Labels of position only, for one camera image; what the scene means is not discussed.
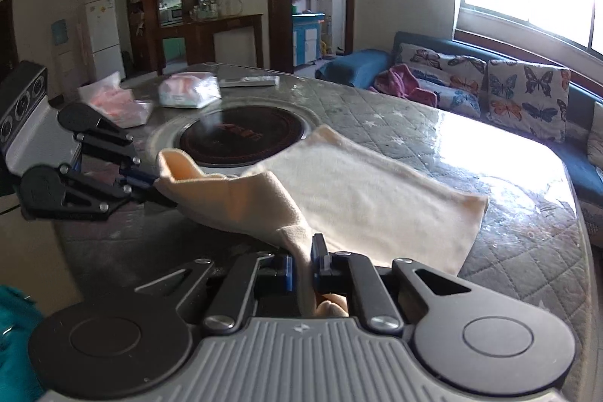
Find pink garment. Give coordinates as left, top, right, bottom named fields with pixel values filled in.
left=374, top=64, right=439, bottom=108

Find white patterned cushion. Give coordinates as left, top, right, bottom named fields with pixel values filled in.
left=586, top=101, right=603, bottom=170

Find blue and white cabinet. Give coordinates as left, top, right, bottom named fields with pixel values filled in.
left=292, top=12, right=326, bottom=66

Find grey quilted table cover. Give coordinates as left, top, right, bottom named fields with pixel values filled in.
left=57, top=63, right=594, bottom=384

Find blue rolled blanket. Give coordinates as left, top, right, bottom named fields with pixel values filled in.
left=315, top=49, right=392, bottom=89

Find white plastic bag pink contents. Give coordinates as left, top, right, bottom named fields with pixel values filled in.
left=158, top=71, right=222, bottom=108
left=78, top=71, right=154, bottom=128

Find butterfly print cushion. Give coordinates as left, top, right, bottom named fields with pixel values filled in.
left=395, top=41, right=488, bottom=101
left=415, top=77, right=484, bottom=118
left=485, top=59, right=572, bottom=144

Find white board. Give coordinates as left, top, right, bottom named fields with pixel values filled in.
left=213, top=29, right=259, bottom=64

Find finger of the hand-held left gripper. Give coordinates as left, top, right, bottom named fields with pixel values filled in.
left=75, top=118, right=157, bottom=187
left=57, top=168, right=178, bottom=221

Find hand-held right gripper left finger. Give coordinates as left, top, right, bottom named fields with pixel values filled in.
left=134, top=251, right=297, bottom=334

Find beige cloth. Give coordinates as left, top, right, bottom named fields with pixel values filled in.
left=157, top=124, right=491, bottom=318

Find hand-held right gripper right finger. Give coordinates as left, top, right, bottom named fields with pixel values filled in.
left=311, top=233, right=474, bottom=334

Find black round induction hob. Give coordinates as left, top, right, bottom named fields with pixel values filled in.
left=178, top=110, right=315, bottom=170

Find dark wooden sideboard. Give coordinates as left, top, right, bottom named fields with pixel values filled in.
left=181, top=13, right=265, bottom=68

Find white remote control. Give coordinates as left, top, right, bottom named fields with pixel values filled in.
left=219, top=75, right=281, bottom=88

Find teal cloth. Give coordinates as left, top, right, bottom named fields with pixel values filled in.
left=0, top=284, right=45, bottom=402

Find dark blue sofa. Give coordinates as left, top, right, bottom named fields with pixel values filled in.
left=315, top=31, right=603, bottom=243

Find white refrigerator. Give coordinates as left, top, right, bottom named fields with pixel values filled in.
left=85, top=0, right=127, bottom=81

